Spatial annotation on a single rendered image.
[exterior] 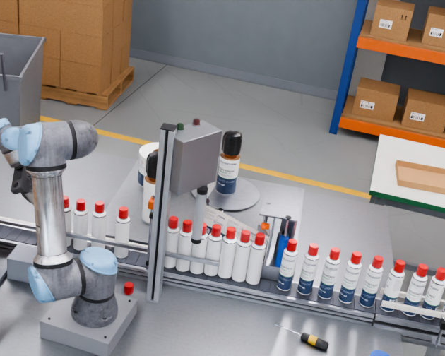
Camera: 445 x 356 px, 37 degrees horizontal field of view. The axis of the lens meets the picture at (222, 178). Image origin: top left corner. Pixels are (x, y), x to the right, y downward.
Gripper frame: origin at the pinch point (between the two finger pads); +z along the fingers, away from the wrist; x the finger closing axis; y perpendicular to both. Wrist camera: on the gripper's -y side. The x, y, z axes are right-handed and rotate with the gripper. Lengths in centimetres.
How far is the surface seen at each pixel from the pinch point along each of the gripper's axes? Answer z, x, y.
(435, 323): 85, -119, -3
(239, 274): 46, -60, -2
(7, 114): -6, 107, 170
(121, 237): 18.8, -24.3, -2.4
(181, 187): 1, -61, -17
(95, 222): 10.3, -17.4, -1.6
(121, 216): 11.3, -28.1, -1.5
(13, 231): 5.7, 17.7, 1.8
